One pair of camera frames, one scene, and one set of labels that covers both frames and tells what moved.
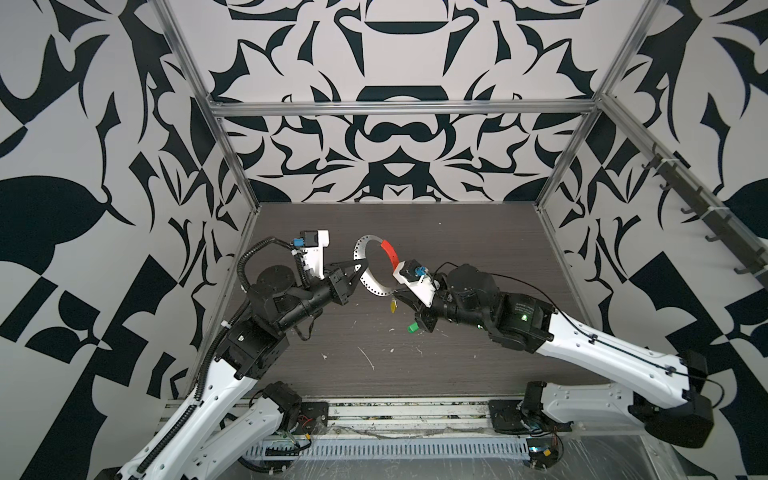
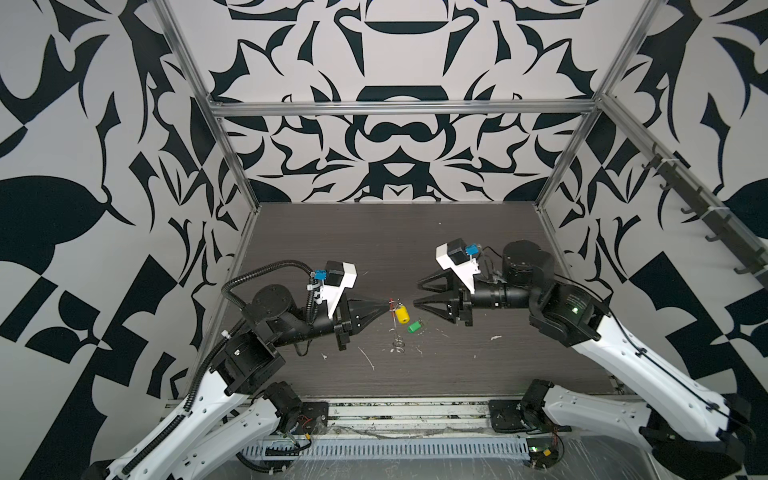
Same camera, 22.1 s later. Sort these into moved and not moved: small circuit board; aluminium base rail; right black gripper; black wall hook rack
Moved: right black gripper
Not moved: small circuit board; black wall hook rack; aluminium base rail
